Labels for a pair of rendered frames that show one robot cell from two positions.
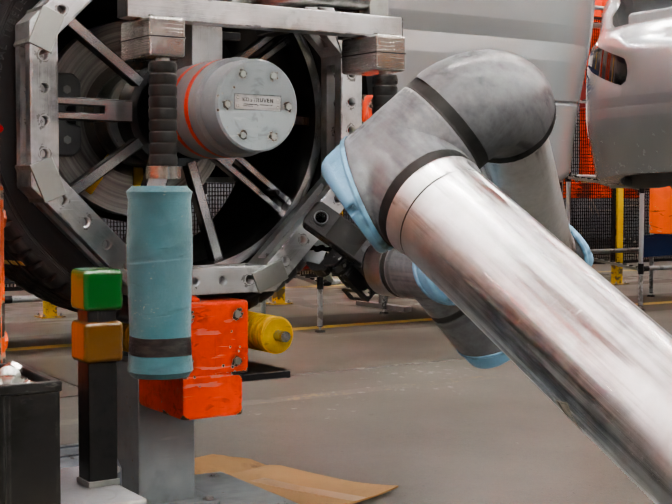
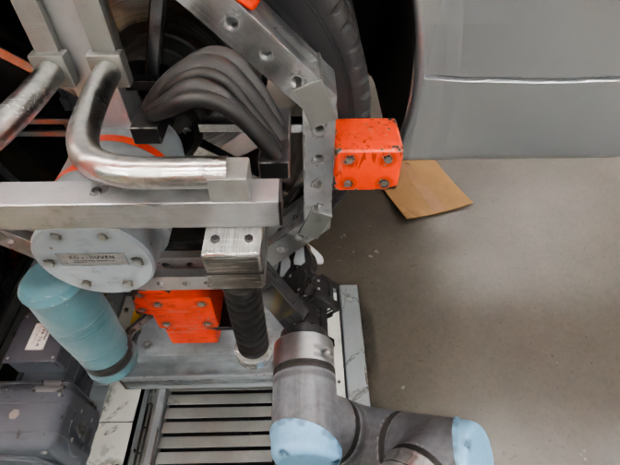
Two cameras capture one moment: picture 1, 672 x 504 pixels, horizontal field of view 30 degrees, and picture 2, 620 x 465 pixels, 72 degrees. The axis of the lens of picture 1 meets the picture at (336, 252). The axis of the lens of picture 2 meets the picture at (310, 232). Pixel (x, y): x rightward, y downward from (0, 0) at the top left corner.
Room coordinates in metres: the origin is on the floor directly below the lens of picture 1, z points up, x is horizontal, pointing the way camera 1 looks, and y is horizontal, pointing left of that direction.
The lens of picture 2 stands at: (1.60, -0.25, 1.22)
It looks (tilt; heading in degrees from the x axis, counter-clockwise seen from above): 48 degrees down; 32
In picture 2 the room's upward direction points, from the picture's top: straight up
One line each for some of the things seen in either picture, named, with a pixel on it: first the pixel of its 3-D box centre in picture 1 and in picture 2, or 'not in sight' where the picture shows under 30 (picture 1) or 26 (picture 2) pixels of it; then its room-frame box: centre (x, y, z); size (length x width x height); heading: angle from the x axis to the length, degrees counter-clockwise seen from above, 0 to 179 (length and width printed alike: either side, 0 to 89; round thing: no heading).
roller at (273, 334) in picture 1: (239, 327); not in sight; (2.02, 0.16, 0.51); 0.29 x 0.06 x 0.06; 33
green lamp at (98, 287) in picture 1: (96, 289); not in sight; (1.21, 0.23, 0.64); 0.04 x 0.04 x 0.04; 33
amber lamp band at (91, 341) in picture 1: (97, 340); not in sight; (1.21, 0.23, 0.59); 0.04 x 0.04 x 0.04; 33
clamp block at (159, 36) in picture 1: (152, 38); not in sight; (1.61, 0.23, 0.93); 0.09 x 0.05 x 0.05; 33
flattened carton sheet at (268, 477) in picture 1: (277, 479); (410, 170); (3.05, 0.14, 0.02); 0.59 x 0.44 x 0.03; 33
